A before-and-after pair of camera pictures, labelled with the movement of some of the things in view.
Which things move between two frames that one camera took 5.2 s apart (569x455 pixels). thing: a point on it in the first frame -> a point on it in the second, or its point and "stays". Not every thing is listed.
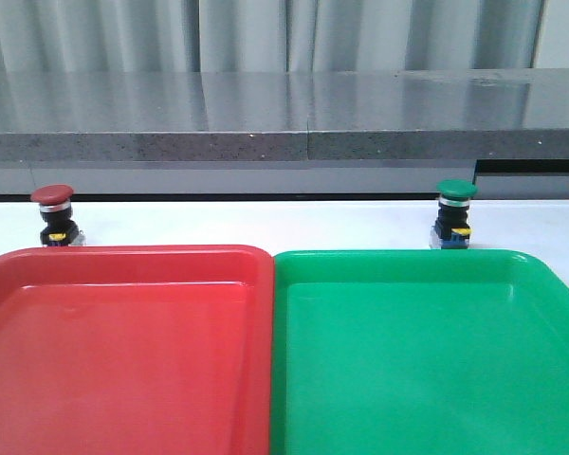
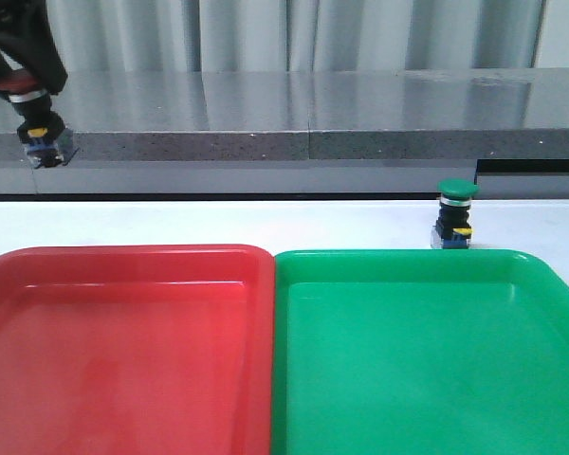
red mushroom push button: (55, 208) -> (42, 130)
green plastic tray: (426, 352) stays
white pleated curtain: (64, 36) stays
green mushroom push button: (451, 229) stays
